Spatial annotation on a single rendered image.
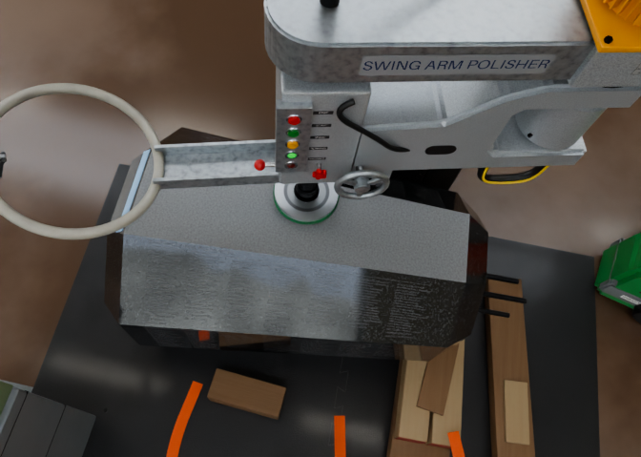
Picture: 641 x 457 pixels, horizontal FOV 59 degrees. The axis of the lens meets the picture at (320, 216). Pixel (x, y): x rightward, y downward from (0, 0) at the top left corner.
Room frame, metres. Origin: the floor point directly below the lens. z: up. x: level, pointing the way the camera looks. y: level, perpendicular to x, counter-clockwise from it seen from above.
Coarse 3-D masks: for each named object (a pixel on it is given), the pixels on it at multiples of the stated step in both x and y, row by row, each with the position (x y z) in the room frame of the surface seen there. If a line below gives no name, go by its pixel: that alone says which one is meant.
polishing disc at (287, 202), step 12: (276, 192) 0.84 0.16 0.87; (288, 192) 0.84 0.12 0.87; (324, 192) 0.87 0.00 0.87; (288, 204) 0.80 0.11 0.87; (300, 204) 0.81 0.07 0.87; (312, 204) 0.82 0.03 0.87; (324, 204) 0.82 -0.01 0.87; (288, 216) 0.76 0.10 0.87; (300, 216) 0.77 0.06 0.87; (312, 216) 0.78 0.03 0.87; (324, 216) 0.78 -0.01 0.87
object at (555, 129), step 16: (528, 112) 0.98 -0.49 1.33; (544, 112) 0.95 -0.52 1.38; (560, 112) 0.93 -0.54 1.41; (576, 112) 0.93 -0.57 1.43; (592, 112) 0.93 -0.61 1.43; (528, 128) 0.96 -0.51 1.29; (544, 128) 0.94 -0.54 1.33; (560, 128) 0.93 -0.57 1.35; (576, 128) 0.93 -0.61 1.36; (544, 144) 0.93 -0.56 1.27; (560, 144) 0.93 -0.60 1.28
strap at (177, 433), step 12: (192, 384) 0.29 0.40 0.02; (192, 396) 0.25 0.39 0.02; (192, 408) 0.20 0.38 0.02; (180, 420) 0.15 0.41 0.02; (336, 420) 0.26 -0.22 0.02; (180, 432) 0.10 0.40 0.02; (336, 432) 0.21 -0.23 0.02; (456, 432) 0.28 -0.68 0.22; (336, 444) 0.17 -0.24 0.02; (456, 444) 0.23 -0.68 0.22; (168, 456) 0.01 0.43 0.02; (336, 456) 0.12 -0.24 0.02; (456, 456) 0.19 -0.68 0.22
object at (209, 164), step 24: (168, 144) 0.82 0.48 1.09; (192, 144) 0.83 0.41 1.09; (216, 144) 0.85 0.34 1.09; (240, 144) 0.86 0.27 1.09; (264, 144) 0.88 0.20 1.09; (168, 168) 0.76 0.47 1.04; (192, 168) 0.78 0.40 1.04; (216, 168) 0.79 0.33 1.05; (240, 168) 0.80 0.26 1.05; (264, 168) 0.82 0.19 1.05
